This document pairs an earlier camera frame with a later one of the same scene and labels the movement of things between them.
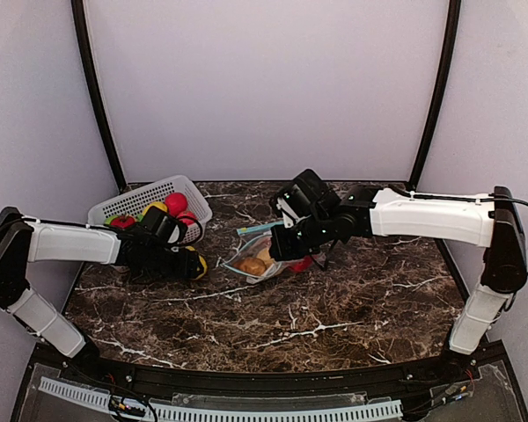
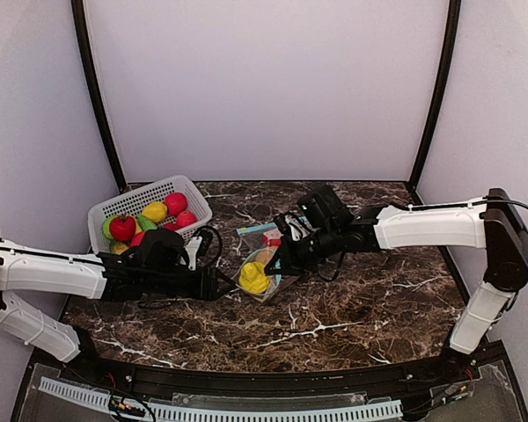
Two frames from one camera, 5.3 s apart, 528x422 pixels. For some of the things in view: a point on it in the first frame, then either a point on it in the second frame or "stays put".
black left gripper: x=187 y=263 → x=210 y=285
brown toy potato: x=251 y=266 → x=266 y=256
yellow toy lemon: x=202 y=259 → x=253 y=279
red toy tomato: x=123 y=221 stays put
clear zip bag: x=250 y=255 → x=251 y=278
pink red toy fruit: x=176 y=203 stays put
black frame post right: x=454 y=18 stays put
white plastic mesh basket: x=134 y=203 stays put
